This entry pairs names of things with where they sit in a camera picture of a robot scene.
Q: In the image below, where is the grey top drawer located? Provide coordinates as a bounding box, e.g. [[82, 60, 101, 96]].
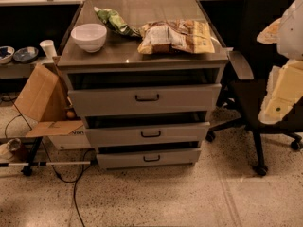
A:
[[69, 84, 221, 116]]

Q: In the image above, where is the grey drawer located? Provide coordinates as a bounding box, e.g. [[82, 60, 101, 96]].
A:
[[69, 84, 221, 116], [85, 122, 210, 147], [96, 148, 201, 169]]

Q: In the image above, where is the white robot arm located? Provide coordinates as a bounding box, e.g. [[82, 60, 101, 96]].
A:
[[257, 0, 303, 124]]

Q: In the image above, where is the grey drawer cabinet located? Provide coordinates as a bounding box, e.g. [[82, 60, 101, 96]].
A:
[[56, 0, 229, 170]]

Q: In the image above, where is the grey middle drawer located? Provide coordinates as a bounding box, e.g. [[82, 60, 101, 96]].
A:
[[85, 122, 210, 147]]

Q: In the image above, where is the grey bottom drawer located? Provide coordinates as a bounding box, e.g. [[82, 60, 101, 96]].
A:
[[96, 148, 201, 169]]

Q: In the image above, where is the brown and white snack bag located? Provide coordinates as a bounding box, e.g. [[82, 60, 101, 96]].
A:
[[137, 19, 215, 54]]

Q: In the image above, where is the green chip bag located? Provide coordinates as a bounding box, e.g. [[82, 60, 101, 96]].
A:
[[94, 7, 141, 37]]

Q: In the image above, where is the brown cardboard box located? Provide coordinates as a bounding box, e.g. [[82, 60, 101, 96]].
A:
[[13, 63, 83, 137]]

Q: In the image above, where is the white paper cup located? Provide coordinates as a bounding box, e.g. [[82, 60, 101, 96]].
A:
[[40, 40, 57, 59]]

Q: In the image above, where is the dark blue bowl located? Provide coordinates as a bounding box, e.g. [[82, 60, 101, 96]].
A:
[[13, 46, 39, 63]]

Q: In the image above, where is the black and white floor stand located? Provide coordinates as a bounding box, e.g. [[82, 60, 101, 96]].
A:
[[0, 137, 93, 176]]

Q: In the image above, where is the low side shelf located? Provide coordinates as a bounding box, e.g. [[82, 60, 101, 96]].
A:
[[0, 56, 60, 79]]

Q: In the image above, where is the brown cup on floor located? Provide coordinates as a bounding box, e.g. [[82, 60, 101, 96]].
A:
[[0, 138, 28, 162]]

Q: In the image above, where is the black office chair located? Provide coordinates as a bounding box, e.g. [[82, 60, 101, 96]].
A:
[[206, 0, 303, 176]]

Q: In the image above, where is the white and blue bowl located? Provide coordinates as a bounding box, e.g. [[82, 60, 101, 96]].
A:
[[0, 46, 15, 64]]

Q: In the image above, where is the black cable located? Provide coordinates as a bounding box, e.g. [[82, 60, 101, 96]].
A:
[[0, 93, 94, 227]]

